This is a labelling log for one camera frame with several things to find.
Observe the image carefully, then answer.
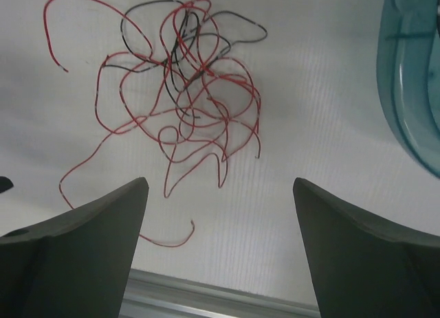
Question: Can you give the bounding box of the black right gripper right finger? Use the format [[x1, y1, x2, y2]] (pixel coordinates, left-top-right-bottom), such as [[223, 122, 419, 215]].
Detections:
[[293, 178, 439, 317]]

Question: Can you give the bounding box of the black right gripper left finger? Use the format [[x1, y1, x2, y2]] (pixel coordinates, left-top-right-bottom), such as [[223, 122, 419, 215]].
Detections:
[[1, 177, 149, 318]]

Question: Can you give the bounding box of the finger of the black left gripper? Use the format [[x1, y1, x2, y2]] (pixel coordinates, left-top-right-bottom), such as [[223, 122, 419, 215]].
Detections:
[[0, 176, 13, 194]]

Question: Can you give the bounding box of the red thin wire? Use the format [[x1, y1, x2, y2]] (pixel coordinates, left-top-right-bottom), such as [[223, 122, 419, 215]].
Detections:
[[43, 0, 261, 249]]

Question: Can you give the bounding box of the teal transparent plastic bin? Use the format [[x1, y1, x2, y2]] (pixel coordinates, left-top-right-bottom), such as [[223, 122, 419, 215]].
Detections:
[[376, 0, 439, 177]]

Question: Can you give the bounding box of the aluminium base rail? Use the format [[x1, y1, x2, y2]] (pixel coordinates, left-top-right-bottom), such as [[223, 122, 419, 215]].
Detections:
[[119, 269, 320, 317]]

